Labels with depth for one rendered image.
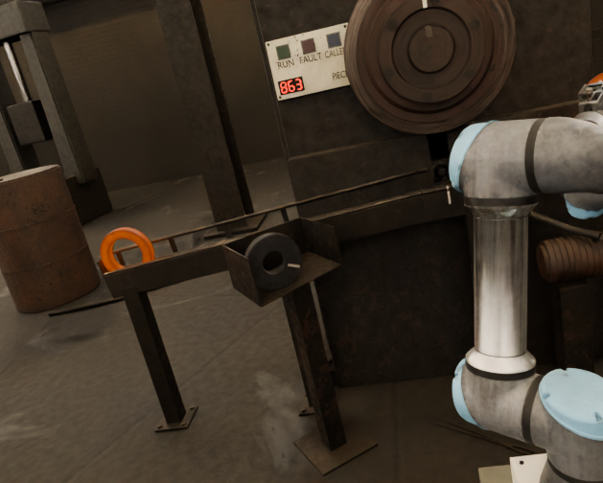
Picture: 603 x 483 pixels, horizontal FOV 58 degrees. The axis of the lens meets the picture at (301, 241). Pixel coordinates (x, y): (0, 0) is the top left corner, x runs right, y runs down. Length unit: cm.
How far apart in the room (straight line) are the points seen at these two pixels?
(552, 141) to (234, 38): 724
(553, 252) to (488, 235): 75
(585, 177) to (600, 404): 34
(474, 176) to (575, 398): 38
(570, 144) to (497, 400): 43
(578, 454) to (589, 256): 81
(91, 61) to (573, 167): 812
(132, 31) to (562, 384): 787
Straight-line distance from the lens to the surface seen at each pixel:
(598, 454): 100
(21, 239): 393
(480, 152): 92
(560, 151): 87
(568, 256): 168
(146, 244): 193
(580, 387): 99
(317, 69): 180
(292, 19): 183
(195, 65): 439
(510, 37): 170
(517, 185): 91
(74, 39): 879
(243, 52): 794
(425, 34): 157
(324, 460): 181
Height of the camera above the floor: 114
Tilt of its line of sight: 17 degrees down
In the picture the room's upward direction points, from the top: 13 degrees counter-clockwise
